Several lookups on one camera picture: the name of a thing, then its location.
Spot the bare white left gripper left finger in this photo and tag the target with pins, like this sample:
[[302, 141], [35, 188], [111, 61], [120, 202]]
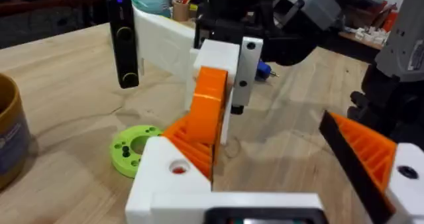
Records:
[[159, 184]]

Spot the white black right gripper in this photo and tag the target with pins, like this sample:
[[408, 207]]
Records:
[[162, 41]]

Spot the white orange left gripper right finger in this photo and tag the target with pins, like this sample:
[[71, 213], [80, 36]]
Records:
[[371, 157]]

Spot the orange ribbed wedge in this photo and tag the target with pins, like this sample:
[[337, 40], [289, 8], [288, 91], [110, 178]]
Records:
[[195, 156]]

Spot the blue electric screwdriver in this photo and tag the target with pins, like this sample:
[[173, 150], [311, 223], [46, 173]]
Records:
[[264, 70]]

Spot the small black screw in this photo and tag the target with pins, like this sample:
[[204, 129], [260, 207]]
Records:
[[126, 151]]

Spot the green disc with holes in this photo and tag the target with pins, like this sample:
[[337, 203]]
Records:
[[124, 157]]

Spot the cardboard cup with utensils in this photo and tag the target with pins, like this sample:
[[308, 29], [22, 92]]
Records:
[[180, 10]]

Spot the teal soft bag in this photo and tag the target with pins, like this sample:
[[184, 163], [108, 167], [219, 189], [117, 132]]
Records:
[[150, 0]]

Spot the heap of clutter on bench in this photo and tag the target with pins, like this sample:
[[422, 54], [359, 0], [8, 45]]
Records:
[[371, 28]]

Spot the dark wooden side table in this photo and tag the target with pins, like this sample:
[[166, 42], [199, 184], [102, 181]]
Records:
[[49, 0]]

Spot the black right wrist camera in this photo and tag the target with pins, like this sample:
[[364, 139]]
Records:
[[123, 41]]

